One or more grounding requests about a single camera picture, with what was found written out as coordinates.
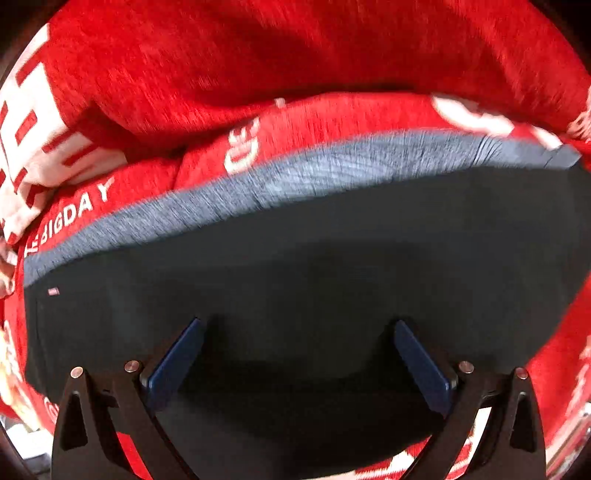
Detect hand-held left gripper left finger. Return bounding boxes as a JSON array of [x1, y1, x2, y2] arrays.
[[52, 316, 206, 480]]

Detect black pants with patterned waistband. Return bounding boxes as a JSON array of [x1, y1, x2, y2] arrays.
[[23, 130, 583, 476]]

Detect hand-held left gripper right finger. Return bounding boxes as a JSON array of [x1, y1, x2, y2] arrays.
[[392, 318, 548, 480]]

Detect red printed sofa seat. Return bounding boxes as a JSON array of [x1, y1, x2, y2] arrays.
[[0, 91, 591, 480]]

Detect red printed sofa back cushion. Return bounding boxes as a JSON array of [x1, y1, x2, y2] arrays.
[[0, 0, 591, 247]]

